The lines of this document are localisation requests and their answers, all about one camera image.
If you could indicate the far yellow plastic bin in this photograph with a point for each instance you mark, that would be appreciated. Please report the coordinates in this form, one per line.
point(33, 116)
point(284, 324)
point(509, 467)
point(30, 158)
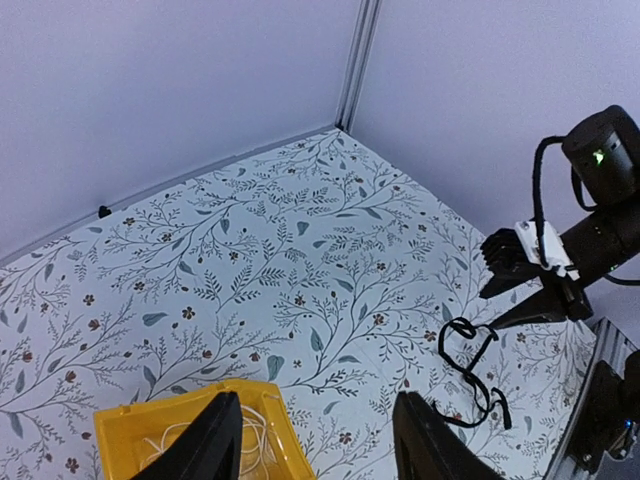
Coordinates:
point(131, 437)

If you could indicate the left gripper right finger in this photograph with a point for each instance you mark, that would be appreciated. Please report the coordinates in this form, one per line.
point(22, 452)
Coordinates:
point(426, 448)

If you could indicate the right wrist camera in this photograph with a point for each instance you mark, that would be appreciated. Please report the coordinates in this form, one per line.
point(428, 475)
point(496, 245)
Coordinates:
point(515, 253)

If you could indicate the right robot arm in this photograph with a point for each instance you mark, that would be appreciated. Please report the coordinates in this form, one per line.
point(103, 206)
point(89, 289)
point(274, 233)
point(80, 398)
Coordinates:
point(603, 151)

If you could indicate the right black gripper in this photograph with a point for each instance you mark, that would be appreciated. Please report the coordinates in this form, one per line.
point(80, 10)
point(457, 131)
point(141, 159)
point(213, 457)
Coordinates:
point(561, 298)

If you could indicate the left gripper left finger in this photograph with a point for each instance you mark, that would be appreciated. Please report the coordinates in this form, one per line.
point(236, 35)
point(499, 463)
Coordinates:
point(209, 448)

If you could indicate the floral patterned table mat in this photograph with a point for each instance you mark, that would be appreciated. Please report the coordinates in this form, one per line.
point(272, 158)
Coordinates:
point(317, 266)

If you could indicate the right aluminium frame post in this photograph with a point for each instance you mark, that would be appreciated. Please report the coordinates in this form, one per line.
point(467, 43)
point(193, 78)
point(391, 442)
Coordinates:
point(359, 53)

